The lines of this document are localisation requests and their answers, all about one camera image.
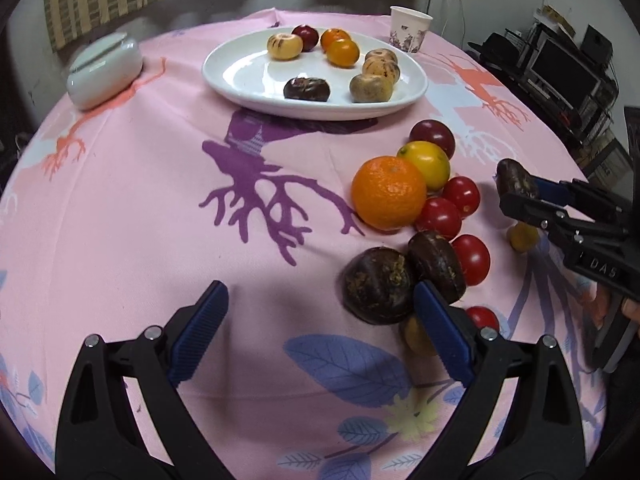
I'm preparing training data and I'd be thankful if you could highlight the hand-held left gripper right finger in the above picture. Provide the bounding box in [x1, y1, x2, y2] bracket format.
[412, 280, 586, 480]

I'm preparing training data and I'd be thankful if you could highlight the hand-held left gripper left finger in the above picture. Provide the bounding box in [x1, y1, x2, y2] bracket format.
[55, 280, 236, 480]

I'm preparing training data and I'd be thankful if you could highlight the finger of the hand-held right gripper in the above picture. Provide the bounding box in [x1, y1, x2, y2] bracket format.
[499, 191, 586, 241]
[530, 176, 631, 231]

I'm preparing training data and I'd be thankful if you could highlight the small yellow round fruit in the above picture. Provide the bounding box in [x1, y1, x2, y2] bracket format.
[507, 222, 541, 253]
[403, 314, 440, 357]

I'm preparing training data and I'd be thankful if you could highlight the dark purple water chestnut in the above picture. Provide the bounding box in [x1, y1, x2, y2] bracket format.
[407, 230, 467, 305]
[342, 247, 417, 326]
[496, 158, 542, 201]
[283, 77, 331, 103]

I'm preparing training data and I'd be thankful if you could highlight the red cherry tomato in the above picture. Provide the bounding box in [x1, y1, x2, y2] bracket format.
[414, 197, 463, 241]
[441, 176, 481, 219]
[451, 234, 491, 287]
[465, 306, 501, 333]

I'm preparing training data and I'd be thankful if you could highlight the orange mandarin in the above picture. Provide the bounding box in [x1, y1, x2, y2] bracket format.
[351, 156, 428, 232]
[320, 28, 352, 53]

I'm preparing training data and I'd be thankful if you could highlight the striped yellow pepino melon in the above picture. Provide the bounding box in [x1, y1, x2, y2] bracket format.
[362, 56, 401, 78]
[349, 73, 393, 104]

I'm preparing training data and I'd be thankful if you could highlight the yellow orange citrus fruit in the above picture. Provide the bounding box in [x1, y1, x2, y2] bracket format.
[396, 140, 451, 192]
[326, 39, 361, 68]

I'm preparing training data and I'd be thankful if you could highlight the white oval plate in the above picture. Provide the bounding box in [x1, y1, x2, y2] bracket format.
[201, 26, 429, 121]

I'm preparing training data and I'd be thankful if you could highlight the dark red apple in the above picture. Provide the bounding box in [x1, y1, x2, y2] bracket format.
[291, 24, 320, 52]

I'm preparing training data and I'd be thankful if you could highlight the pale yellow round fruit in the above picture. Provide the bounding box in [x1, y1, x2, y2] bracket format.
[267, 32, 304, 61]

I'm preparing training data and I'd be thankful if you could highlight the person's right hand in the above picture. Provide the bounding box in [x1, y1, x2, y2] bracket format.
[587, 285, 613, 331]

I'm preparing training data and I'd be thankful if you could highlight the black computer desk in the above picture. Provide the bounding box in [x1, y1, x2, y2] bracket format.
[475, 55, 621, 161]

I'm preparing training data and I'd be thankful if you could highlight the black computer monitor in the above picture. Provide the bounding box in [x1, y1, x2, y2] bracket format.
[530, 37, 601, 108]

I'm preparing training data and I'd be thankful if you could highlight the dark red plum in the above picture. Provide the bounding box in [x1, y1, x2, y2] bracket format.
[409, 119, 456, 158]

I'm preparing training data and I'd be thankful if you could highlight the pink printed tablecloth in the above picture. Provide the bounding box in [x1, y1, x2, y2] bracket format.
[0, 7, 608, 480]

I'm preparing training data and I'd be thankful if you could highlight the black hat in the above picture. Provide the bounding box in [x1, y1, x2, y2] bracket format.
[467, 32, 526, 68]

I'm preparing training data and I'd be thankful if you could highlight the black speaker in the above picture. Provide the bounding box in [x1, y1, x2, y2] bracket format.
[582, 25, 614, 63]

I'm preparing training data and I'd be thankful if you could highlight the small cardboard box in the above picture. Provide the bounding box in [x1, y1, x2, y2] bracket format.
[535, 6, 573, 31]

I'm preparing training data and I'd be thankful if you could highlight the printed paper cup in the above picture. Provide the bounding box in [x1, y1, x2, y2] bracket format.
[389, 6, 434, 54]

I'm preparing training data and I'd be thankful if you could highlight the pale green lidded jar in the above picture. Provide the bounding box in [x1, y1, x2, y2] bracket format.
[66, 32, 143, 111]

